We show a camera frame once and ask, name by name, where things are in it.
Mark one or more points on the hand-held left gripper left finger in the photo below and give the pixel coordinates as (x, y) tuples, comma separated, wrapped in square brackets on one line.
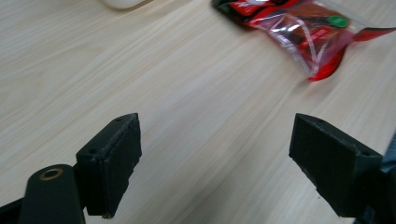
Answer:
[(109, 161)]

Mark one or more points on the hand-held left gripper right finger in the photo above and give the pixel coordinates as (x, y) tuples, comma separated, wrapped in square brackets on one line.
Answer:
[(333, 161)]

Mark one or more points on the red snack packet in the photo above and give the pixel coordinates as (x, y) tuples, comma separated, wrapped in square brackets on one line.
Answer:
[(299, 34)]

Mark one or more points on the blue cloth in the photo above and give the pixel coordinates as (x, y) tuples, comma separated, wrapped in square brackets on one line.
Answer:
[(389, 155)]

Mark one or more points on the white round object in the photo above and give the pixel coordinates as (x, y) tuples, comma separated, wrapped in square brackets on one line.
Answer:
[(122, 3)]

